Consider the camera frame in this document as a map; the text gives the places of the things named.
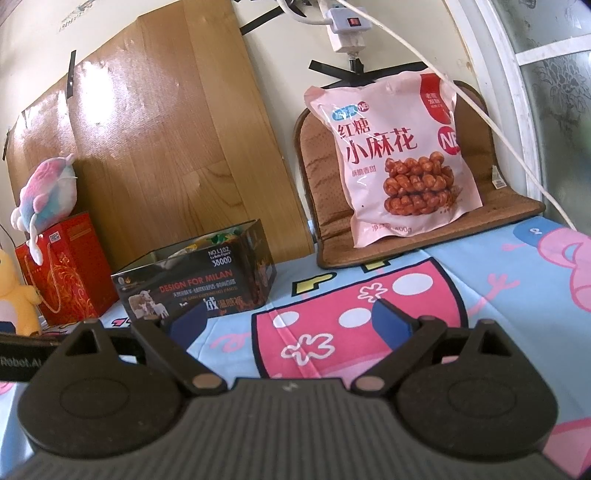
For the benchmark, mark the pastel plush fish toy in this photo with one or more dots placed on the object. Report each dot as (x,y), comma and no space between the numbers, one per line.
(46,189)

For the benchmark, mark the pink twisted-dough snack bag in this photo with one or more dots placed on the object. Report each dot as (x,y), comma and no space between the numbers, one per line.
(397,157)

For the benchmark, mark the black tape cross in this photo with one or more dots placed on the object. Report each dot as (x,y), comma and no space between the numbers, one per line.
(351,71)

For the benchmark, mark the black tape strips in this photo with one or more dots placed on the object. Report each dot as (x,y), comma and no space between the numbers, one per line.
(272,18)

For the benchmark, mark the red gift bag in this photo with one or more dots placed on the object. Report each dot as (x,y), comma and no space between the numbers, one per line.
(64,267)

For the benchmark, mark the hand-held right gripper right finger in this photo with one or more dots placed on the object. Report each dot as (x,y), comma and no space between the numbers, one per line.
(392,323)

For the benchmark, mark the short black tape strip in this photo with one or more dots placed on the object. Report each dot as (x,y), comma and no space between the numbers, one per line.
(71,74)

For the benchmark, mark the brown seat cushion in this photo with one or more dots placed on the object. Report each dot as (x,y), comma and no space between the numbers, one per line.
(480,194)

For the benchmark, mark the yellow plush toy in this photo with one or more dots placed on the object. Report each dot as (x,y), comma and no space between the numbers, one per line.
(14,295)

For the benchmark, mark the cartoon printed blue bedsheet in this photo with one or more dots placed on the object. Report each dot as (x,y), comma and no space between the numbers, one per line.
(508,286)

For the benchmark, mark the white window frame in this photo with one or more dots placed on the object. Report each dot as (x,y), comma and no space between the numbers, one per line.
(503,69)

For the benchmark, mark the white power strip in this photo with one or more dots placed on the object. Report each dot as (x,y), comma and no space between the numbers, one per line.
(347,27)

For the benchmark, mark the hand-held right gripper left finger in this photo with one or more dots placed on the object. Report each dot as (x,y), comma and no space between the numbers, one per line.
(189,325)

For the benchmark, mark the wooden board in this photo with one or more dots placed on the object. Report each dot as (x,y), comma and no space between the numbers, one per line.
(175,138)

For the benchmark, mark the yellow snack packet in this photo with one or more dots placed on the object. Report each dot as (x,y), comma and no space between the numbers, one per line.
(217,237)

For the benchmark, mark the black printed cardboard box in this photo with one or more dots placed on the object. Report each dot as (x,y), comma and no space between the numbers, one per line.
(203,277)

